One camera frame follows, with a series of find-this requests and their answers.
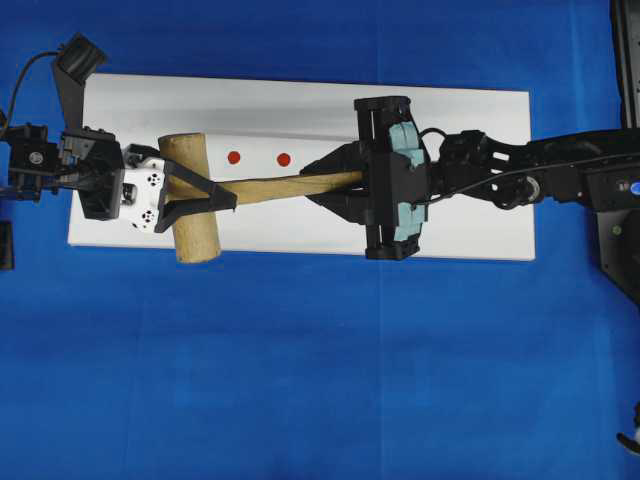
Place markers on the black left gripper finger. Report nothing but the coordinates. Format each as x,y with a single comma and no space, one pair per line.
346,158
352,205

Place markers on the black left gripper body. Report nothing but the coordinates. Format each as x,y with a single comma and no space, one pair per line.
396,176

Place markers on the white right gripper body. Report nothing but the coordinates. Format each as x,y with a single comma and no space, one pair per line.
142,192

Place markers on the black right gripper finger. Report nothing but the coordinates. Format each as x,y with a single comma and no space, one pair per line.
218,198
171,212

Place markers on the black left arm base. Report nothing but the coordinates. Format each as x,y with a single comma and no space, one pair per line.
618,230

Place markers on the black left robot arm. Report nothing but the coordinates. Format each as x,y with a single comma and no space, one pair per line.
596,169

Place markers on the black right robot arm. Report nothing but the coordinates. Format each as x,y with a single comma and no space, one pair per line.
89,162

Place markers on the small white raised block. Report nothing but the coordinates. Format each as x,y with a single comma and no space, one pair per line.
261,168

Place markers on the large white foam board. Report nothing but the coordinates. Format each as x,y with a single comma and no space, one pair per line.
140,109

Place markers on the blue table cloth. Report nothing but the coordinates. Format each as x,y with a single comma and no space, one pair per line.
124,364

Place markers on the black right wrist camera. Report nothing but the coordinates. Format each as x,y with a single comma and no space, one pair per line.
73,65

